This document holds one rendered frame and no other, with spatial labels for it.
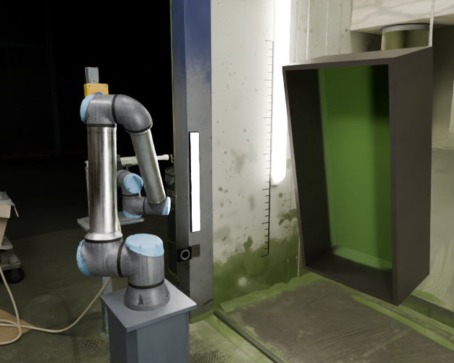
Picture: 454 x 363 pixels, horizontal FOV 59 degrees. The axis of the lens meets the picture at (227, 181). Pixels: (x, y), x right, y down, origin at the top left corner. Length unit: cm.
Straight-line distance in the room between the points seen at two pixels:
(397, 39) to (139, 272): 242
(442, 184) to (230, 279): 168
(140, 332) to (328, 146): 151
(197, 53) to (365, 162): 115
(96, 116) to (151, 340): 90
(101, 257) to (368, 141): 151
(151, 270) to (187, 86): 119
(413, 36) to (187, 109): 170
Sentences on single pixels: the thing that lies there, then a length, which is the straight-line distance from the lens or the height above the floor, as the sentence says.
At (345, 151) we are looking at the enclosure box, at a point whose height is 117.
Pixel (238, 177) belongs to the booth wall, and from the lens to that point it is 270.
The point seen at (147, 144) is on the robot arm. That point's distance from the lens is 173.
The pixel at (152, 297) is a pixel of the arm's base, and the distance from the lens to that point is 171.
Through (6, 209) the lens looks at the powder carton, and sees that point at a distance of 356.
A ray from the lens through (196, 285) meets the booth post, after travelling 274.
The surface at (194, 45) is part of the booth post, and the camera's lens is 248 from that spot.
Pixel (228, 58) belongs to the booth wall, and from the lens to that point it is 261.
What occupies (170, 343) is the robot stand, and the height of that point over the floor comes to 50.
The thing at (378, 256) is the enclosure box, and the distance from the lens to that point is 263.
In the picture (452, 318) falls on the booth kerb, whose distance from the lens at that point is 302.
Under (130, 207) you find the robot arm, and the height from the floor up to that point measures 95.
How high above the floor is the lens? 148
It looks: 12 degrees down
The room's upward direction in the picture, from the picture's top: straight up
